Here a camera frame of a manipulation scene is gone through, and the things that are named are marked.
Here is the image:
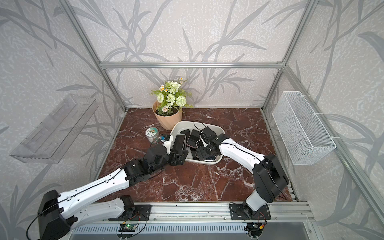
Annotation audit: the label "phone with pink case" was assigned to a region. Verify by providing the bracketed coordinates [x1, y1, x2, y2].
[172, 134, 187, 151]

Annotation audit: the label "round tin with cartoon lid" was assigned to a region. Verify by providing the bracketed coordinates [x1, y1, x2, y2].
[145, 127, 159, 143]

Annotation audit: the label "beige flower pot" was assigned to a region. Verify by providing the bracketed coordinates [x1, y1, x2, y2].
[152, 101, 183, 131]

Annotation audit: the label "circuit board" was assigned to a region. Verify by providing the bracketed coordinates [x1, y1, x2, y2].
[118, 223, 138, 233]
[244, 223, 264, 234]

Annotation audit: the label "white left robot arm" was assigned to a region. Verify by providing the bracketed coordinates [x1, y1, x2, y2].
[35, 145, 188, 240]

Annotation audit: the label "phone pink case in box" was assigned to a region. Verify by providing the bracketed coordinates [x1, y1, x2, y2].
[187, 130, 200, 148]

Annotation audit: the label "dark phone back of box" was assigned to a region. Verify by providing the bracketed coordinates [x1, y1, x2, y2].
[180, 129, 191, 139]

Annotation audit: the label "white wire mesh basket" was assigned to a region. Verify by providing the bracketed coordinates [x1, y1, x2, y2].
[272, 91, 337, 166]

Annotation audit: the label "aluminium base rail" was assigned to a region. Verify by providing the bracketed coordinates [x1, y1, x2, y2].
[73, 202, 319, 239]

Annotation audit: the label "white plastic storage box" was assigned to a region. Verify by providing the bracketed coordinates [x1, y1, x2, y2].
[171, 121, 225, 165]

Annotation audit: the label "left circuit board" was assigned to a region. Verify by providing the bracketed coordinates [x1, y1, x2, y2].
[118, 223, 138, 233]

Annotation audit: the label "white and green artificial flowers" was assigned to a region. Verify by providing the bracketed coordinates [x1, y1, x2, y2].
[151, 77, 193, 117]

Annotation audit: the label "right circuit board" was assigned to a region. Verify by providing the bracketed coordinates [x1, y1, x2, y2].
[244, 223, 264, 234]

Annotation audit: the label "clear acrylic wall shelf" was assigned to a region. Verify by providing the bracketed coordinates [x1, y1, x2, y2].
[10, 94, 98, 164]

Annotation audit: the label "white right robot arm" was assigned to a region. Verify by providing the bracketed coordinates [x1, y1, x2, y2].
[196, 134, 289, 212]

